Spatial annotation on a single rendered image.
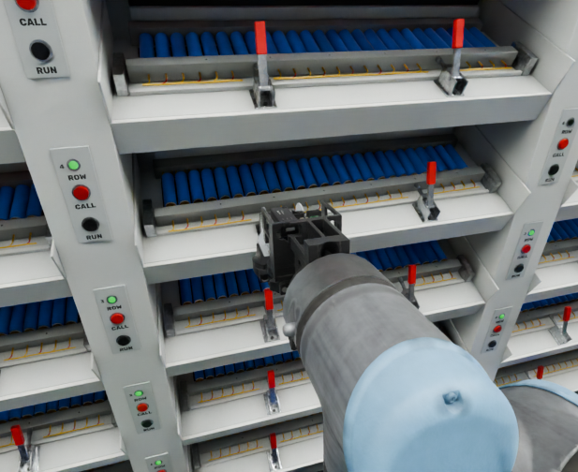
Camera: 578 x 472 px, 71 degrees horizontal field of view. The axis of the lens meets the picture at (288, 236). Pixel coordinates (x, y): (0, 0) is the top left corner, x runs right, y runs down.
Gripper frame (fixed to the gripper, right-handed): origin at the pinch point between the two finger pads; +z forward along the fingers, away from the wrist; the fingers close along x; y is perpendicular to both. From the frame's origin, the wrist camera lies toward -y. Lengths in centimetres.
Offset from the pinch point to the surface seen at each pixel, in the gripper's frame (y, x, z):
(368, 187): 2.2, -17.8, 9.7
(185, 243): -2.1, 12.0, 7.2
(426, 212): -1.4, -25.6, 4.8
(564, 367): -58, -83, 18
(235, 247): -3.1, 5.0, 5.4
